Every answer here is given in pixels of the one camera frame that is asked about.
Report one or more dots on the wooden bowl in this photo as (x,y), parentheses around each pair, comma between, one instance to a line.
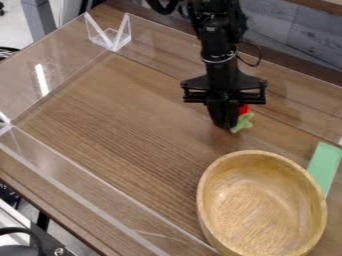
(261,206)

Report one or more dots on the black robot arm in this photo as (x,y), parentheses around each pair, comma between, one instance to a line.
(219,24)

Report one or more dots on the black metal bracket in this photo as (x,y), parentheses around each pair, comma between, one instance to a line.
(52,247)

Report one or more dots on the clear acrylic corner bracket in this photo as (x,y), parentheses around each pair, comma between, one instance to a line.
(109,38)

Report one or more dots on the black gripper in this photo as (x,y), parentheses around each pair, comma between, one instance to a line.
(225,83)

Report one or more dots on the red plush strawberry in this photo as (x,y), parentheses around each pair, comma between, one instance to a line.
(245,118)

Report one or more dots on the clear acrylic enclosure wall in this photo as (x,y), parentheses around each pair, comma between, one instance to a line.
(105,149)

